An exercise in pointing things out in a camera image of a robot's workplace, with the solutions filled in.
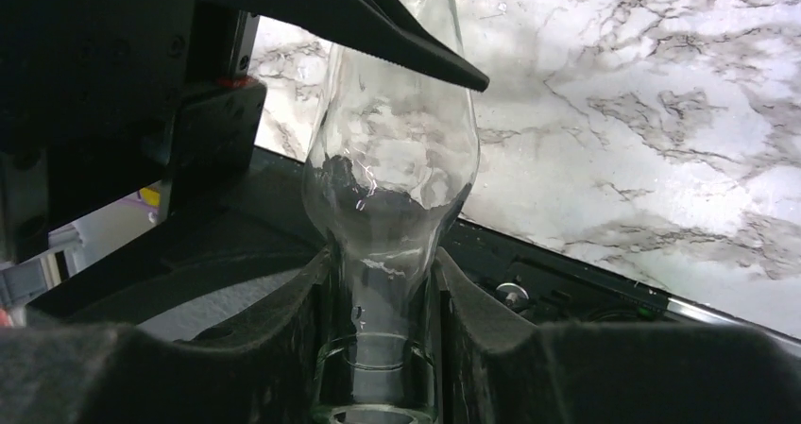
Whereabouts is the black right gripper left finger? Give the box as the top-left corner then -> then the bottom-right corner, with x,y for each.
1,252 -> 328,423

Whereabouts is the clear glass bottle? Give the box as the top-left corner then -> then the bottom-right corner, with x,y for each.
301,0 -> 482,424

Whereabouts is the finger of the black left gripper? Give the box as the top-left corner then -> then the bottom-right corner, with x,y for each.
202,0 -> 489,92

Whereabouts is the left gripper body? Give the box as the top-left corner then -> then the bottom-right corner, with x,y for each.
1,0 -> 266,263

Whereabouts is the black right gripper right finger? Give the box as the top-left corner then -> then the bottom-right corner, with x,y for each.
432,250 -> 800,423

